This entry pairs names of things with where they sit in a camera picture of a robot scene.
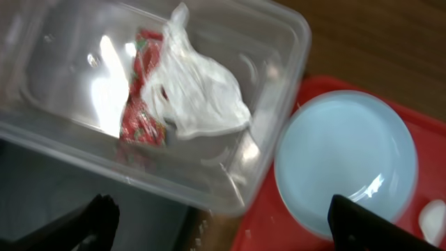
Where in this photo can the light blue plate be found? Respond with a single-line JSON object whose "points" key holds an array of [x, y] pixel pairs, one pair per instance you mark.
{"points": [[345, 143]]}

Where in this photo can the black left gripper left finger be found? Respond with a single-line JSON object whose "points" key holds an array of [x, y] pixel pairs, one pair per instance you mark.
{"points": [[89, 227]]}

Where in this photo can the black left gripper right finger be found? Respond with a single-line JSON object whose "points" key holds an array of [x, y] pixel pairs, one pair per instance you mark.
{"points": [[353, 227]]}

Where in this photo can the red snack wrapper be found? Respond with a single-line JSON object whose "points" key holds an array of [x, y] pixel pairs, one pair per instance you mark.
{"points": [[137, 125]]}

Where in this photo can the red serving tray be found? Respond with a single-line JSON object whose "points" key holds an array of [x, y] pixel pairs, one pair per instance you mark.
{"points": [[269, 226]]}

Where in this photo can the black plastic tray bin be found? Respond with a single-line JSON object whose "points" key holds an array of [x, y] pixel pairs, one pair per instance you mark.
{"points": [[37, 189]]}

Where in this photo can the white plastic spoon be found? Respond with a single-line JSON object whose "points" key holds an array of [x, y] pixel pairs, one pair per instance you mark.
{"points": [[432, 222]]}

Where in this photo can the white crumpled plastic wrapper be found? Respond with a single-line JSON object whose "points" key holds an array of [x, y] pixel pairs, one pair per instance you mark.
{"points": [[194, 92]]}

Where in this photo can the clear plastic bin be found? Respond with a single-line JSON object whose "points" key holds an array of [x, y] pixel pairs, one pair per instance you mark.
{"points": [[65, 70]]}

